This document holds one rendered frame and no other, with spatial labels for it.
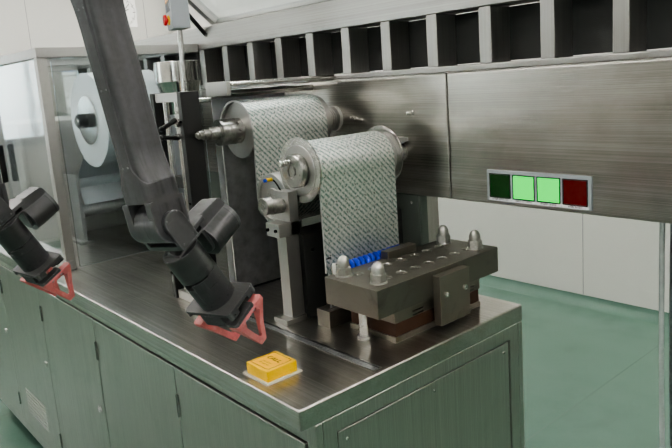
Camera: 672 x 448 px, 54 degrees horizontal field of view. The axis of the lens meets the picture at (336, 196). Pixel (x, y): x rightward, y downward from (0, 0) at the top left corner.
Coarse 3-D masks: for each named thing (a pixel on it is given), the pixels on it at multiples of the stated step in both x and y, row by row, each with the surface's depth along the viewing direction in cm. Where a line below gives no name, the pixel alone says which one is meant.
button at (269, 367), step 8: (272, 352) 131; (256, 360) 127; (264, 360) 127; (272, 360) 127; (280, 360) 127; (288, 360) 126; (248, 368) 127; (256, 368) 125; (264, 368) 124; (272, 368) 123; (280, 368) 124; (288, 368) 125; (296, 368) 127; (256, 376) 125; (264, 376) 123; (272, 376) 123; (280, 376) 124
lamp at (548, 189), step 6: (540, 180) 139; (546, 180) 138; (552, 180) 137; (558, 180) 136; (540, 186) 139; (546, 186) 138; (552, 186) 137; (558, 186) 136; (540, 192) 140; (546, 192) 139; (552, 192) 138; (558, 192) 136; (540, 198) 140; (546, 198) 139; (552, 198) 138; (558, 198) 137
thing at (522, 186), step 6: (516, 180) 144; (522, 180) 142; (528, 180) 141; (516, 186) 144; (522, 186) 143; (528, 186) 142; (516, 192) 144; (522, 192) 143; (528, 192) 142; (516, 198) 144; (522, 198) 143; (528, 198) 142
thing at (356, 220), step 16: (320, 192) 144; (336, 192) 147; (352, 192) 150; (368, 192) 154; (384, 192) 157; (320, 208) 145; (336, 208) 148; (352, 208) 151; (368, 208) 154; (384, 208) 158; (336, 224) 148; (352, 224) 151; (368, 224) 155; (384, 224) 158; (336, 240) 148; (352, 240) 152; (368, 240) 155; (384, 240) 159; (336, 256) 149; (352, 256) 152
